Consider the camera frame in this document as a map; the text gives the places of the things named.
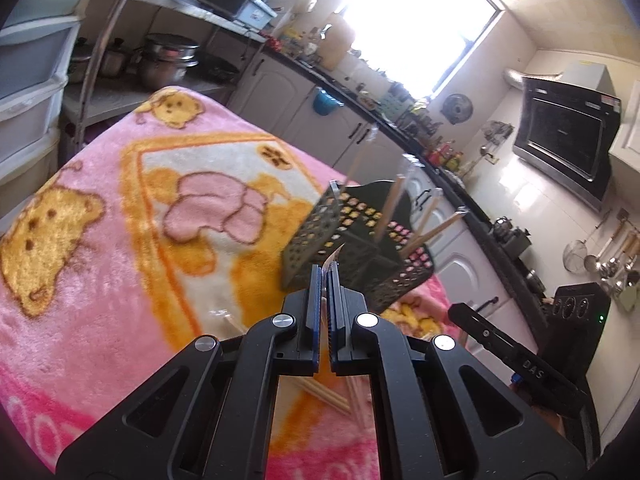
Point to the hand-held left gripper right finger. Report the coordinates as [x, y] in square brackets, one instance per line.
[336, 320]

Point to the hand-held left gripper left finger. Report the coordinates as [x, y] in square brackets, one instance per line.
[316, 310]

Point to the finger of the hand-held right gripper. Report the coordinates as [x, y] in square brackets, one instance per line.
[475, 327]

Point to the chopstick pair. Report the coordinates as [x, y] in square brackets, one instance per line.
[392, 200]
[440, 227]
[362, 155]
[334, 260]
[430, 207]

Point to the dark grey perforated utensil basket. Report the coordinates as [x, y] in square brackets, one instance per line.
[320, 230]

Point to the steel bowl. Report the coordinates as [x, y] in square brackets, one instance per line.
[535, 281]

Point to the steel lidded pitcher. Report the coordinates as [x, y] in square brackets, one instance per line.
[520, 241]

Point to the small metal kettle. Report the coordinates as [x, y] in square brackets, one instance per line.
[502, 230]

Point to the hanging steel ladle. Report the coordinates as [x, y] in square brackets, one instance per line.
[592, 260]

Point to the row of hanging steel spoons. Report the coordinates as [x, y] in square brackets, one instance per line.
[620, 265]

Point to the row of condiment bottles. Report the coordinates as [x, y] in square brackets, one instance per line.
[444, 155]

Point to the black dish rack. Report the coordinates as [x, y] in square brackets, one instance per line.
[422, 125]

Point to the blue hanging plastic bin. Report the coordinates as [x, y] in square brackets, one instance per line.
[327, 101]

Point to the black range hood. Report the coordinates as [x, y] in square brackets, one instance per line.
[560, 130]

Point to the pink printed bear blanket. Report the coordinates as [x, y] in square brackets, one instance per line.
[100, 285]

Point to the teal knife organizer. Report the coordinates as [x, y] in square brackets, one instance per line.
[397, 101]

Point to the white upper cabinet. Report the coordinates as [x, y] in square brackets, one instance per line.
[627, 120]

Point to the dark wok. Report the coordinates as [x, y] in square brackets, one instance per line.
[220, 70]

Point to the beige cutting board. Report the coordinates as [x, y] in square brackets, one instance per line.
[336, 42]

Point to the metal shelf rack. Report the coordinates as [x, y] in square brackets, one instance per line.
[150, 97]

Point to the stack of steel pots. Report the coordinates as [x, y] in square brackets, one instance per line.
[167, 60]

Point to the grey-blue plastic box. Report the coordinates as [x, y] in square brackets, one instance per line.
[255, 12]

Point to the kitchen window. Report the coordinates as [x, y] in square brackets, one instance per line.
[425, 20]

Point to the small steel pot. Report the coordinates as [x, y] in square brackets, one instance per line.
[112, 57]

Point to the pale plastic drawer tower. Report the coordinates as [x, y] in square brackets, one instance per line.
[30, 60]

